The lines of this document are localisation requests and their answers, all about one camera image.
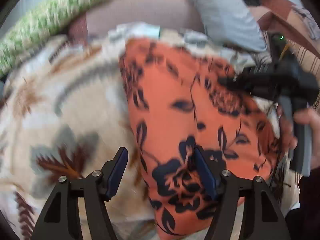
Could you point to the wooden headboard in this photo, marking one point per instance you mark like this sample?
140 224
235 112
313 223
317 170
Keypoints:
277 12

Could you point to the leaf print quilted blanket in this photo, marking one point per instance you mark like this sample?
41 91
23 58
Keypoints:
75 110

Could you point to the white and blue glove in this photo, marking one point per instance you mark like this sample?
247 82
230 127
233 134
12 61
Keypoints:
140 30

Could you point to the small white sock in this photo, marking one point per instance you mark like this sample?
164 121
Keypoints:
195 37

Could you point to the person's right hand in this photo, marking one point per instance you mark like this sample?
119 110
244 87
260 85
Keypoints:
285 132

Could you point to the grey pillow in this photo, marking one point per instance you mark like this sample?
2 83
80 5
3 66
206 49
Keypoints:
220 12

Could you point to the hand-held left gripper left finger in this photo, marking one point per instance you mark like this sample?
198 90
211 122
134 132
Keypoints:
117 172

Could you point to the white cloth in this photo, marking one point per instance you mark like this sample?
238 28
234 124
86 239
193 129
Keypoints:
305 22

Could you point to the green checkered pillow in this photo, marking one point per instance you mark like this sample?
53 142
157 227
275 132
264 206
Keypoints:
50 17

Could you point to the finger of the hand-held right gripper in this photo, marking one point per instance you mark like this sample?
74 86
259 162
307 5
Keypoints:
235 81

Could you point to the pink mattress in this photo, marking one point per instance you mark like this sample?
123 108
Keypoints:
140 7

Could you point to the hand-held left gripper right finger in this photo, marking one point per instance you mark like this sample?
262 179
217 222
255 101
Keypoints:
205 172

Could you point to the orange floral garment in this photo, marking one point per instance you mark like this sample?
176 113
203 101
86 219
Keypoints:
170 120

